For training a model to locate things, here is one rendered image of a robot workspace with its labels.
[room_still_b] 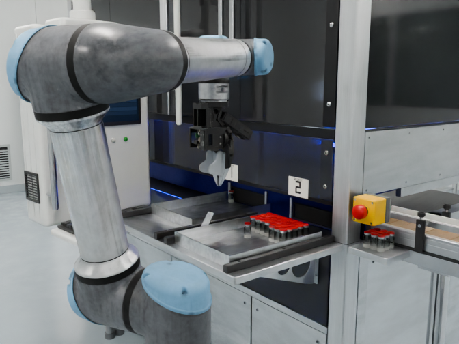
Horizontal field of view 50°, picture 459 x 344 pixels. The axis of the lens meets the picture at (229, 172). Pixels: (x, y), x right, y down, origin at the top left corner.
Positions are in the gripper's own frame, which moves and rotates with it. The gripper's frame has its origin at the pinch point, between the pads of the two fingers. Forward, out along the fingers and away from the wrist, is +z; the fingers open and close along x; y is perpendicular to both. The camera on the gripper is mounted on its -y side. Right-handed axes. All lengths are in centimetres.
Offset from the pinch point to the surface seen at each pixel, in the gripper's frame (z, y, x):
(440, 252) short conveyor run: 20, -46, 35
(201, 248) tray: 19.3, 1.9, -6.2
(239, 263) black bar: 19.8, 0.6, 8.1
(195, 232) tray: 19.5, -5.0, -19.6
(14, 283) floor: 110, -6, -241
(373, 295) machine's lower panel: 41, -50, 12
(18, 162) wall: 72, -94, -544
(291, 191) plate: 9.4, -35.5, -9.6
